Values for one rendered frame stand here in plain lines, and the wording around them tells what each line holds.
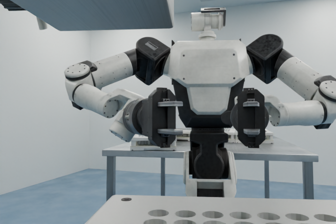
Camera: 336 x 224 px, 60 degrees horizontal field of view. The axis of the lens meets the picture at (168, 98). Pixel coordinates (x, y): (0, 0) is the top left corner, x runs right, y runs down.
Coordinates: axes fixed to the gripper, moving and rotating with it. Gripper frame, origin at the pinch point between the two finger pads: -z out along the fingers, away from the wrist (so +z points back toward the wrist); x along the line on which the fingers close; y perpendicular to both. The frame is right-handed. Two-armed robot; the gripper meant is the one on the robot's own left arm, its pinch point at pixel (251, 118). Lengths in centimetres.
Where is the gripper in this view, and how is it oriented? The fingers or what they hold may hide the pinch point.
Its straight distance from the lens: 60.3
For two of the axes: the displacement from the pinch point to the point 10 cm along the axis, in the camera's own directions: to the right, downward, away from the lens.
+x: 0.0, 10.0, -0.5
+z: 2.3, 0.5, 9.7
